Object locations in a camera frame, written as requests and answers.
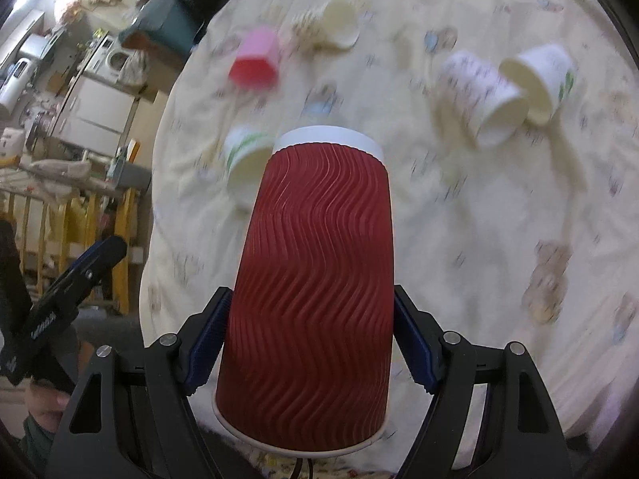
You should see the red ripple paper cup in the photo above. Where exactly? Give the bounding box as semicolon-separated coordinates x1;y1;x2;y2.
214;125;394;457

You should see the green striped white paper cup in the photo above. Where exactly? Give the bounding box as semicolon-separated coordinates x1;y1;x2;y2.
223;125;274;212

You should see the pink red paper cup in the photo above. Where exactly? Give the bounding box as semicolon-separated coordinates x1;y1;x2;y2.
228;26;280;90

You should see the white purple print paper cup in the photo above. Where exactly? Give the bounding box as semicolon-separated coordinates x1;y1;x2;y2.
437;50;530;148

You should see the white green leaf paper cup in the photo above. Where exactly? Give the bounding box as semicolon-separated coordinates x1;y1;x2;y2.
499;44;577;127

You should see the cream patterned paper cup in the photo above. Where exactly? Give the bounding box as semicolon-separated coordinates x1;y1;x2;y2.
292;0;359;50

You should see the left hand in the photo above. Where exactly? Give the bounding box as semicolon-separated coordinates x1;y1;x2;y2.
25;380;70;433

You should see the yellow wooden rack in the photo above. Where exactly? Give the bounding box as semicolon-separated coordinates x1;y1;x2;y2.
1;185;144;315

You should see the white cabinet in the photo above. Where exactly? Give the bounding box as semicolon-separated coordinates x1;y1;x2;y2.
51;76;137;157

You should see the white washing machine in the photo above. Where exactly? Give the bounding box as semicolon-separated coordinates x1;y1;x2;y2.
81;34;132;85

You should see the teal storage box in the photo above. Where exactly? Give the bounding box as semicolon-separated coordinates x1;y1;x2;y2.
118;0;202;66

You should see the cream cartoon bed sheet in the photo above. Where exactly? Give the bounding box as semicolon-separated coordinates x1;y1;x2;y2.
139;0;639;475

